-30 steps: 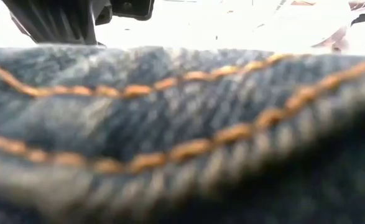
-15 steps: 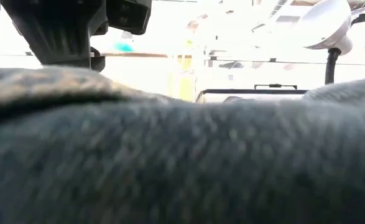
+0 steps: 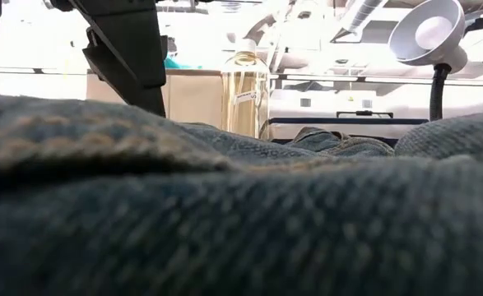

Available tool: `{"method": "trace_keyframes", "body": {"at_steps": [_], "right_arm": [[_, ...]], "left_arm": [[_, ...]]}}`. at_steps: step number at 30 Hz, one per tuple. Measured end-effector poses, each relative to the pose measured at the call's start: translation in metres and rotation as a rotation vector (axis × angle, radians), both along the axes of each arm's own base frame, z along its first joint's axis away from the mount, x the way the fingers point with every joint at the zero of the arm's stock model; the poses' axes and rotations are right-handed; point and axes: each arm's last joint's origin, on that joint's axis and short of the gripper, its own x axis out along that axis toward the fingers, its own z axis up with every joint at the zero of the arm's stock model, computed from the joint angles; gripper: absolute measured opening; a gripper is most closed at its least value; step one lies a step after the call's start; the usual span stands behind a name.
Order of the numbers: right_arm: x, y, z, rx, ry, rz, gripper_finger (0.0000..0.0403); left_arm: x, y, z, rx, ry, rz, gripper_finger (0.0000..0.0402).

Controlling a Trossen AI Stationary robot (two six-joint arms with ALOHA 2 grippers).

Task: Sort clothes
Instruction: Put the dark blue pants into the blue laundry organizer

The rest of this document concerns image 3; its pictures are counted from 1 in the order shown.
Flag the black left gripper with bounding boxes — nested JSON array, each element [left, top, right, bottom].
[[50, 0, 169, 118]]

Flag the teal cloth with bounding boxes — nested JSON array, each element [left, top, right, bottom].
[[163, 56, 204, 70]]

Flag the dark denim jeans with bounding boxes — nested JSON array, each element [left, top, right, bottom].
[[0, 92, 483, 296]]

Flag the beige fabric bin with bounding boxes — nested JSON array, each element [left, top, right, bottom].
[[86, 68, 225, 128]]

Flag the clear spray bottle amber liquid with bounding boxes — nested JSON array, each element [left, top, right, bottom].
[[220, 38, 271, 141]]

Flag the white gooseneck lamp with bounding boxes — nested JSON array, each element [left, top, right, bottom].
[[388, 0, 469, 123]]

